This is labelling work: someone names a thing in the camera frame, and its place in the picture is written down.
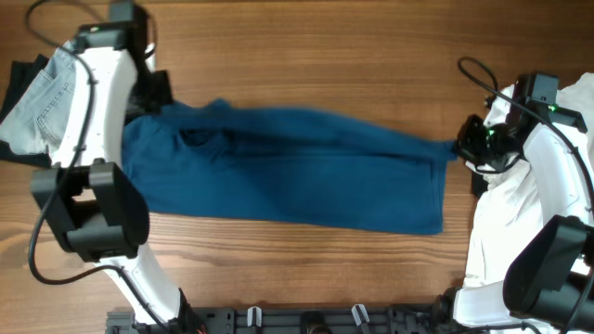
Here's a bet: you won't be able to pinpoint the blue t-shirt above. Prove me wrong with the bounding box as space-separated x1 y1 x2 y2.
123 100 455 235

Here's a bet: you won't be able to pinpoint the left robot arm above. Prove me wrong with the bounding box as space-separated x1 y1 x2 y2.
28 19 205 333

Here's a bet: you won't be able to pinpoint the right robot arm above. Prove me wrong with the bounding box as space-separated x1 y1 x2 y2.
449 103 593 333

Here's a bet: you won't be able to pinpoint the white garment pile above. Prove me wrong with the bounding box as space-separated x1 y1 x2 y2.
462 71 594 334

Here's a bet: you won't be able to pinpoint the light blue folded jeans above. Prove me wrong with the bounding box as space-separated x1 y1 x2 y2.
1 42 76 155

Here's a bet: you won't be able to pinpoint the black folded garment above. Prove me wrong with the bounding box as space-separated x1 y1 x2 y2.
1 54 52 168

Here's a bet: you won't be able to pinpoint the right white rail clip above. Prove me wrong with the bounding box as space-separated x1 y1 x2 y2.
351 303 369 328

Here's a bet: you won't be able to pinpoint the white rail clip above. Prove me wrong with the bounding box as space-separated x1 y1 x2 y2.
351 303 369 328
246 306 263 328

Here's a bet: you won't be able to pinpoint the left white rail clip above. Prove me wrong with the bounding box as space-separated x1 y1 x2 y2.
246 306 263 328

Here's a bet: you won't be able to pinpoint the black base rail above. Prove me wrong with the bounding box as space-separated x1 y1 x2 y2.
104 303 460 334

